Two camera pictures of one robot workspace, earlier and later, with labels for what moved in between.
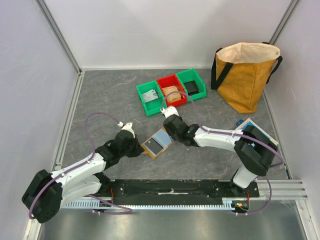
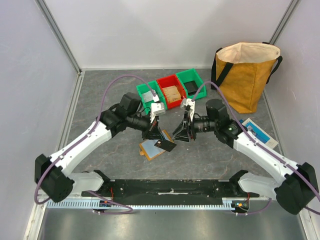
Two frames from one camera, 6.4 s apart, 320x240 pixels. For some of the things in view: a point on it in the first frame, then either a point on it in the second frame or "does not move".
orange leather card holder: (158, 143) does not move
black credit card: (154, 146) -> (165, 145)
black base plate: (175, 191) does not move
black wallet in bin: (191, 87) does not move
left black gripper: (138, 149) -> (154, 133)
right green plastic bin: (195, 87) does not move
